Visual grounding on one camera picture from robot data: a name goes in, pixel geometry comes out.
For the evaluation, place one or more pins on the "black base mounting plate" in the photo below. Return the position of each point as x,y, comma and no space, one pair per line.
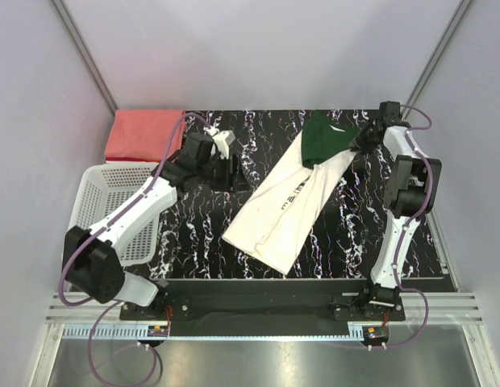
250,304

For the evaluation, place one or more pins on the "right aluminium frame post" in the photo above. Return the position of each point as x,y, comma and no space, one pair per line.
458,17

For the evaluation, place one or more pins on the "left aluminium frame post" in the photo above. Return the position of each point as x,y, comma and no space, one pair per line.
72,30

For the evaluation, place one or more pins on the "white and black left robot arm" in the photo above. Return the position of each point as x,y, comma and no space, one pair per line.
91,256

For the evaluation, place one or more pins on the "left small circuit board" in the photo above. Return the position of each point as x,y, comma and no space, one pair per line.
158,331

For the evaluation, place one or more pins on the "aluminium frame post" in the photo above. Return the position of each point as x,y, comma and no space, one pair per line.
458,17
72,30

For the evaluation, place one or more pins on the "small circuit board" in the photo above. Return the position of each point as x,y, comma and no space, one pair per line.
158,331
380,334

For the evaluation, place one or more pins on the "slotted aluminium front rail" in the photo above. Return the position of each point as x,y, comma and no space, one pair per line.
103,321

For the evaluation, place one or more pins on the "folded white t-shirt under stack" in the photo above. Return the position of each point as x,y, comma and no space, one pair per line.
129,161

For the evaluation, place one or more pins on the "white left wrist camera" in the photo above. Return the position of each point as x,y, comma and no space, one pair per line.
222,141

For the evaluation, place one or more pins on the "folded pink t-shirt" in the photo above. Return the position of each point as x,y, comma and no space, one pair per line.
143,135

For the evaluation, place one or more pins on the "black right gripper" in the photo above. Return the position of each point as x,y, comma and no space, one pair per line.
360,147

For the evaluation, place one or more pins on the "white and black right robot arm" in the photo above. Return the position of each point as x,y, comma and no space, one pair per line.
409,195

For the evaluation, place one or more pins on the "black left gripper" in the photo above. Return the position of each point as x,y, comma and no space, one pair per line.
235,181

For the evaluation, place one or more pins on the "white and green raglan t-shirt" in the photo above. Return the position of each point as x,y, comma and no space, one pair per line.
273,224

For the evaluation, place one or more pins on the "right small circuit board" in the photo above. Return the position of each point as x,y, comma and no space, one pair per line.
380,334

